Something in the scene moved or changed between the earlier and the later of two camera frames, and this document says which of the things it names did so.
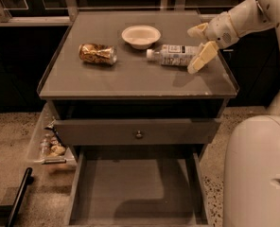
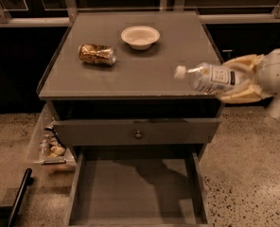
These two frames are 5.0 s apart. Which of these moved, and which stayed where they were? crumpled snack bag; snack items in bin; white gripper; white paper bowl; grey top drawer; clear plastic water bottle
Moved: clear plastic water bottle; white gripper
Stayed: crumpled snack bag; grey top drawer; white paper bowl; snack items in bin
